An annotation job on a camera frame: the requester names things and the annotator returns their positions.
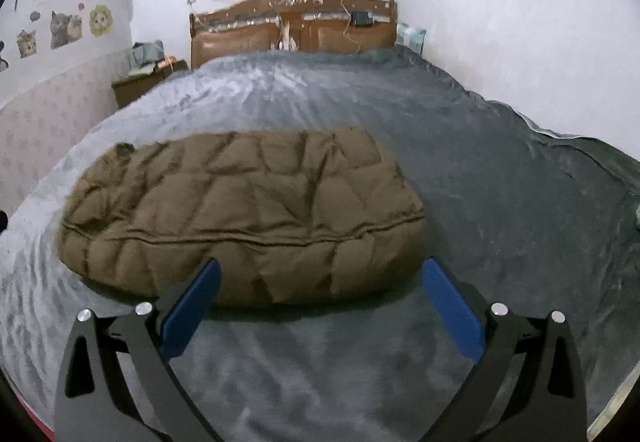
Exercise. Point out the hat cat wall sticker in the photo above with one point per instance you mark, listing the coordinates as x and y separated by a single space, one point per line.
3 57

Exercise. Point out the grey plush blanket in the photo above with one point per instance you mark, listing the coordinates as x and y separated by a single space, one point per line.
475 172

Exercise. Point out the black device on headboard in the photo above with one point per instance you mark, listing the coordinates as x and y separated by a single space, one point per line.
361 19

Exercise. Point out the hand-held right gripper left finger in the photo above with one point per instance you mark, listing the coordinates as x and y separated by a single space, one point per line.
192 307

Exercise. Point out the checked pillow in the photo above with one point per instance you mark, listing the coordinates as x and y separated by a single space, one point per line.
411 37

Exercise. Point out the sunflower cat wall sticker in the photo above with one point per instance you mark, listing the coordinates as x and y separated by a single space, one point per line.
100 21

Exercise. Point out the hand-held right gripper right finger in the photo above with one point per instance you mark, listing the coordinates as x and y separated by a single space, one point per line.
452 309

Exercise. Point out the wooden bed headboard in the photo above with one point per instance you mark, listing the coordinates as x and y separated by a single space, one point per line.
235 40

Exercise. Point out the wooden nightstand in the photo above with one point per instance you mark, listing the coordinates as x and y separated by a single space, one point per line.
135 87

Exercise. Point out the brown puffer jacket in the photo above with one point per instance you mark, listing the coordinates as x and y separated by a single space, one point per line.
240 212

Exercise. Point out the grey cats wall sticker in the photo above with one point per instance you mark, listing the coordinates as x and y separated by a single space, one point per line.
66 30

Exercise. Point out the tabby cat wall sticker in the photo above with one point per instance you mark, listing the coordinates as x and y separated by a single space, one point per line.
26 44

